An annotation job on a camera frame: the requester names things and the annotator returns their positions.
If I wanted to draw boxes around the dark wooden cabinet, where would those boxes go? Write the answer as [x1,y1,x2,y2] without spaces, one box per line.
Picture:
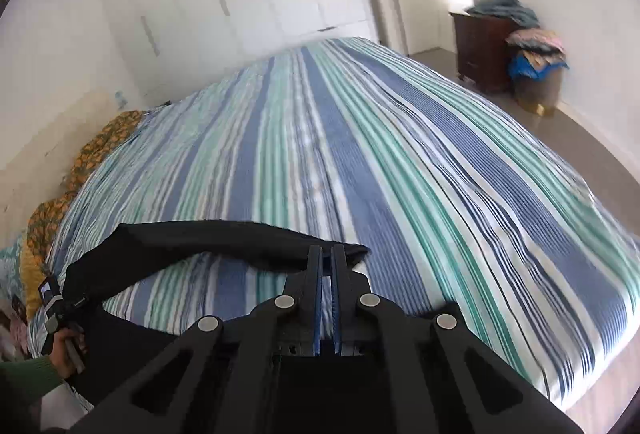
[449,10,524,95]

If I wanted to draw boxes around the person's left forearm green sleeve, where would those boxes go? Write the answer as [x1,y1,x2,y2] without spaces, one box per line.
[0,356,63,415]

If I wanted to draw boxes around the teal clothes heap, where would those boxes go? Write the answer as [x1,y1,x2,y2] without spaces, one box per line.
[464,0,542,28]

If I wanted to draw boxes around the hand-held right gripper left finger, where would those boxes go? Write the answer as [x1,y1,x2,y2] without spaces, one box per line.
[65,245,324,434]

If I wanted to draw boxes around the cream padded headboard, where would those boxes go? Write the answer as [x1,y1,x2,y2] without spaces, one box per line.
[0,88,123,259]

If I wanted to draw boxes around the brown laundry basket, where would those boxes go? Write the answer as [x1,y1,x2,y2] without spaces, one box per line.
[512,62,564,118]

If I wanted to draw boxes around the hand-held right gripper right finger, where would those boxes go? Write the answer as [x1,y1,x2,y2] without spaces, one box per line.
[330,244,587,434]

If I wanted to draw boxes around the pile of colourful clothes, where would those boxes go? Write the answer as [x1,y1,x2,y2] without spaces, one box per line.
[505,28,571,80]

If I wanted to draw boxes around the person's left hand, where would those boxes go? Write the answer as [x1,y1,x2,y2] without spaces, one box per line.
[50,329,87,382]

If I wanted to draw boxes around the pink cloth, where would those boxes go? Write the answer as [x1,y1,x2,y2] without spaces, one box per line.
[0,296,32,362]

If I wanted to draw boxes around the black pants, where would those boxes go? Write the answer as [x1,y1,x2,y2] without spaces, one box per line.
[62,220,371,410]

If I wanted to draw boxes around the teal floral pillow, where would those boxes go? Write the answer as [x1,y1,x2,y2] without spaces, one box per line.
[0,231,32,307]

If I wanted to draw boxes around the bed with striped sheet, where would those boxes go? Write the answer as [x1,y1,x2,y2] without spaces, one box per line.
[27,37,640,410]

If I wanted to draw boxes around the orange floral blanket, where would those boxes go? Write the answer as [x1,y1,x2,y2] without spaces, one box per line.
[20,110,147,315]

